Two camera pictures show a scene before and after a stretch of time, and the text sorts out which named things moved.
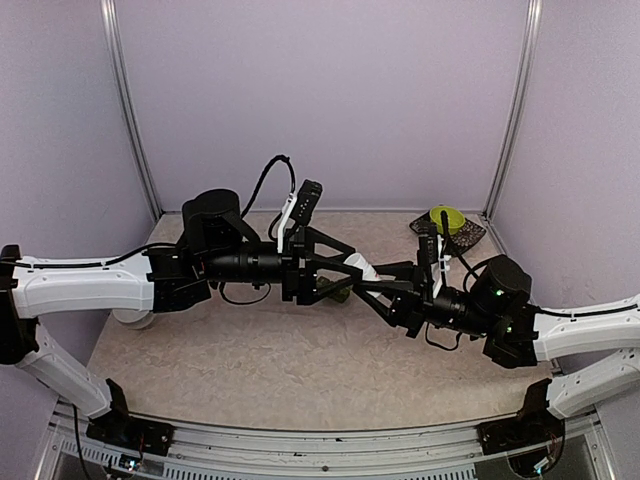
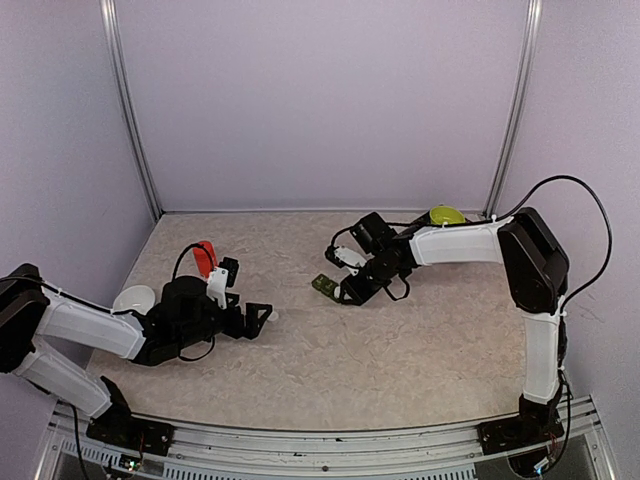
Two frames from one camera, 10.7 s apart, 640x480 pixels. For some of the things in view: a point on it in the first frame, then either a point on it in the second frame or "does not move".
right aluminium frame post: [508, 145] does not move
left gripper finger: [313, 236] -> [232, 299]
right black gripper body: [420, 306] -> [380, 275]
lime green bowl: [455, 219] does not move
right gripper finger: [393, 287] -> [346, 288]
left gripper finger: [312, 293] -> [255, 316]
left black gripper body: [292, 277] -> [233, 327]
